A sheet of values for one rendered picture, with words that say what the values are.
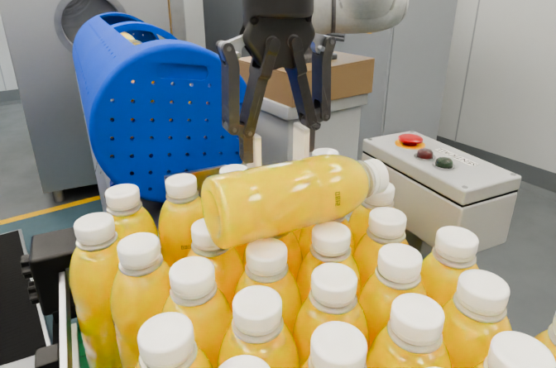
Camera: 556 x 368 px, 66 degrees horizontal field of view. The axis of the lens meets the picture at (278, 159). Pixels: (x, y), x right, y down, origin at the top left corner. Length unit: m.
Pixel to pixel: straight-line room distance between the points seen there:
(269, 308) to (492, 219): 0.35
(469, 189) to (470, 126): 3.05
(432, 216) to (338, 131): 0.82
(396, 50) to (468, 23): 1.27
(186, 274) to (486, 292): 0.25
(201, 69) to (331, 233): 0.41
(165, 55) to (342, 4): 0.69
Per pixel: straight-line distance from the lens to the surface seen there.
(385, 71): 2.32
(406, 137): 0.66
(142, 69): 0.72
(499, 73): 3.43
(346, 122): 1.39
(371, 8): 1.28
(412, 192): 0.61
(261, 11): 0.44
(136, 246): 0.43
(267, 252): 0.40
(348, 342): 0.32
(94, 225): 0.48
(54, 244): 0.65
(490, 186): 0.57
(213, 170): 0.68
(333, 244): 0.42
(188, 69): 0.73
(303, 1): 0.45
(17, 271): 2.25
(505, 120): 3.45
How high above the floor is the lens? 1.32
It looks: 23 degrees down
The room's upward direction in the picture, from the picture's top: straight up
